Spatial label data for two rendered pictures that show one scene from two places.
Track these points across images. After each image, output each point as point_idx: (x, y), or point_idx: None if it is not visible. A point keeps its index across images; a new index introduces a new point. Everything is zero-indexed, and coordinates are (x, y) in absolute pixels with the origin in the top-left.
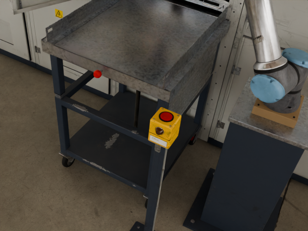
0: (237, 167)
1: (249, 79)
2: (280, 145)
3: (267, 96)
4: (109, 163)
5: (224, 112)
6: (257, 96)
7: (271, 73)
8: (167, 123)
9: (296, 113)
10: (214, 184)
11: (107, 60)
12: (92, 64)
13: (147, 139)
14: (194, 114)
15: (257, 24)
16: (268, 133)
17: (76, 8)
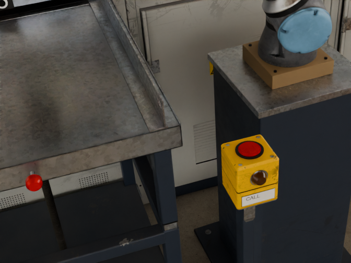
0: (289, 180)
1: (212, 56)
2: (337, 104)
3: (314, 40)
4: None
5: None
6: (298, 48)
7: (306, 2)
8: (264, 156)
9: (322, 53)
10: (264, 231)
11: (27, 151)
12: (8, 175)
13: (153, 236)
14: (115, 176)
15: None
16: (319, 97)
17: None
